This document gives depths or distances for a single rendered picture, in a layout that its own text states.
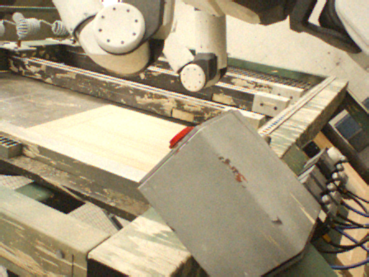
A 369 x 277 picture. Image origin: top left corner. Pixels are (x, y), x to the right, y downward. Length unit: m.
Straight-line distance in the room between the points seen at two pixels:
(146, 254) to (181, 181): 0.17
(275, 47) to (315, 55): 0.60
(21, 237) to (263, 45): 5.93
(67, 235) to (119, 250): 0.08
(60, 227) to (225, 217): 0.29
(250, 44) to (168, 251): 5.95
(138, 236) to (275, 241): 0.26
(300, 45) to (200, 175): 5.96
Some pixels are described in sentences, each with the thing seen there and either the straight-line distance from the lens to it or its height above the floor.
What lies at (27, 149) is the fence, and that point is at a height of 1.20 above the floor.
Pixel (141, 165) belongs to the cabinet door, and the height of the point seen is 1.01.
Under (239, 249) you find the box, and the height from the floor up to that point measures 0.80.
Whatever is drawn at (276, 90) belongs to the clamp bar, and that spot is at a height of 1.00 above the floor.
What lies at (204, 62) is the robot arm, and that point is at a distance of 1.16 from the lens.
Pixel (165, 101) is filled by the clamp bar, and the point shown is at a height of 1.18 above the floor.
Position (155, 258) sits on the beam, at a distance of 0.60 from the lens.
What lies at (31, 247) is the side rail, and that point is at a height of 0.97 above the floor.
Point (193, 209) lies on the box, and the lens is 0.47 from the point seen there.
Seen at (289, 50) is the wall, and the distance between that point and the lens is 6.38.
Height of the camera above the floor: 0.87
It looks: 7 degrees up
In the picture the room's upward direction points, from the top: 40 degrees counter-clockwise
